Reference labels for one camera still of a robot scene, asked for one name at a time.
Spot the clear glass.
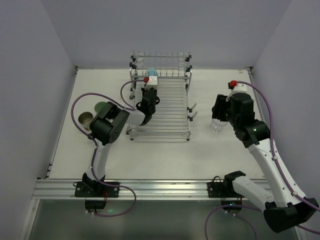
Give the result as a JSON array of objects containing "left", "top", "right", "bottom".
[{"left": 210, "top": 118, "right": 228, "bottom": 133}]

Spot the blue plastic mug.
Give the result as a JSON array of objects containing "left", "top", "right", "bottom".
[{"left": 145, "top": 67, "right": 158, "bottom": 77}]

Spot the light green plastic cup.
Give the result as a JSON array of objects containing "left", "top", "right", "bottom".
[{"left": 94, "top": 101, "right": 106, "bottom": 114}]

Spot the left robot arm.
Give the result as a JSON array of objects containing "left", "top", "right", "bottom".
[{"left": 82, "top": 88, "right": 160, "bottom": 192}]

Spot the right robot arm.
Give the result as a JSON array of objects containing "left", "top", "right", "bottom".
[{"left": 212, "top": 93, "right": 319, "bottom": 233}]

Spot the metal dish rack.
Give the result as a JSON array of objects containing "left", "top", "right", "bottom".
[{"left": 126, "top": 51, "right": 196, "bottom": 140}]

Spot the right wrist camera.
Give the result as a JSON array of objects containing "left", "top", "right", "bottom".
[{"left": 226, "top": 80, "right": 248, "bottom": 101}]

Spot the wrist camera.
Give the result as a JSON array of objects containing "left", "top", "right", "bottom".
[
  {"left": 144, "top": 75, "right": 159, "bottom": 90},
  {"left": 226, "top": 80, "right": 248, "bottom": 101}
]

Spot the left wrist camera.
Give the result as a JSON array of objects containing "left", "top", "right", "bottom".
[{"left": 144, "top": 75, "right": 159, "bottom": 90}]

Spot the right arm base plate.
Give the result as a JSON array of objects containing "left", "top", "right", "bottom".
[{"left": 206, "top": 176, "right": 243, "bottom": 214}]

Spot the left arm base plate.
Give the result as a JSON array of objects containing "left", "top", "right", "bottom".
[{"left": 73, "top": 181, "right": 119, "bottom": 213}]

